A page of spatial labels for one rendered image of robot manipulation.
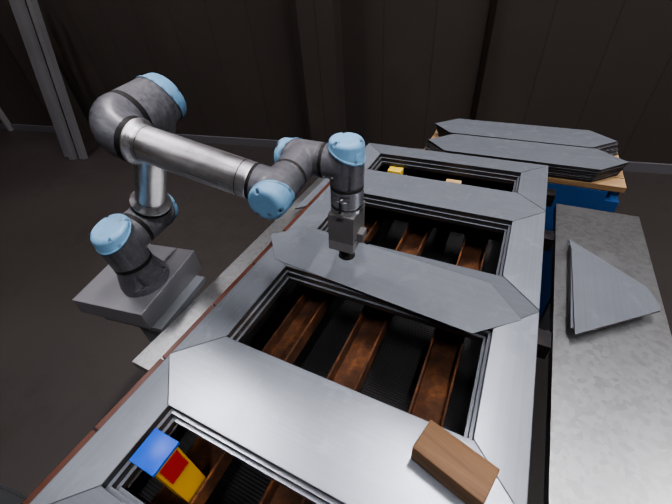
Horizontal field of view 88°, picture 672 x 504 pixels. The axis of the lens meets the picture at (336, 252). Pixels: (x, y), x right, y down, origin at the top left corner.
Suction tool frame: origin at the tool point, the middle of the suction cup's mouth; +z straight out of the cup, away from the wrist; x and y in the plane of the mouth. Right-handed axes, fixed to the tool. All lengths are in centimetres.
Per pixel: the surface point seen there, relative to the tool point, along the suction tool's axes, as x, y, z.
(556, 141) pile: -57, 107, 6
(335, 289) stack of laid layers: 1.7, -4.1, 10.0
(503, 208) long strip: -38, 45, 5
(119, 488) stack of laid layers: 20, -61, 11
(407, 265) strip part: -14.9, 8.5, 6.4
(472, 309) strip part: -33.0, -2.0, 5.2
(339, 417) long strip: -12.6, -37.0, 6.1
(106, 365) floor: 125, -22, 101
